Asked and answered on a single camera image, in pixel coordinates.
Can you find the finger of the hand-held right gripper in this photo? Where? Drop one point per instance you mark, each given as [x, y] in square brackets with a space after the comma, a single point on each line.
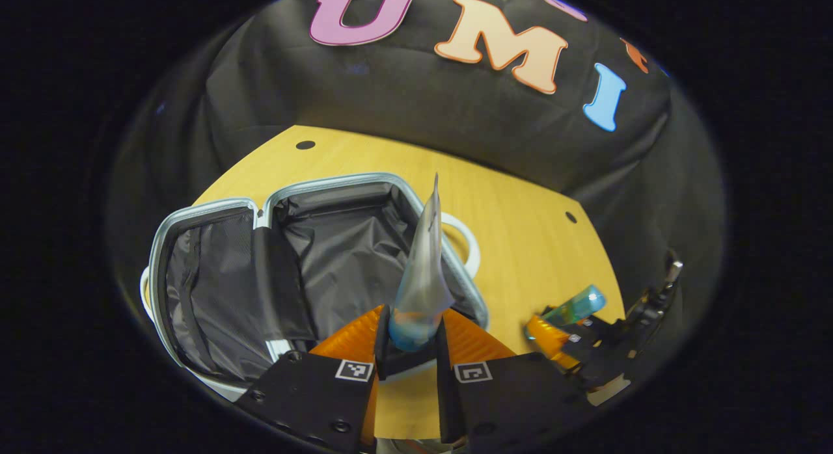
[553, 343]

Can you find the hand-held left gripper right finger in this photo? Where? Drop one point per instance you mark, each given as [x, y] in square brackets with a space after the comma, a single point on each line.
[445, 389]

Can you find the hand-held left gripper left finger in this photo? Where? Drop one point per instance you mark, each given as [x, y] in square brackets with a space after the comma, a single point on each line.
[382, 356]

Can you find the teal skin care tube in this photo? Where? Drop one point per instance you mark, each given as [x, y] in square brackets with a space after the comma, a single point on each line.
[582, 304]

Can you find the clear grey skin care tube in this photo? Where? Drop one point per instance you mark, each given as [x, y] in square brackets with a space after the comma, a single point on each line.
[423, 278]

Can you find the light blue suitcase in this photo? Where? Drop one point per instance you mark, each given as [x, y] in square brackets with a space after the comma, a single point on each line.
[338, 259]

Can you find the white paper sheet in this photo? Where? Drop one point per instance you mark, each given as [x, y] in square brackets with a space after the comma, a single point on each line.
[608, 390]

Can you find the black backdrop cloth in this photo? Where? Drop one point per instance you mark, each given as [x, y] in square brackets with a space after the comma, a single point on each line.
[423, 116]

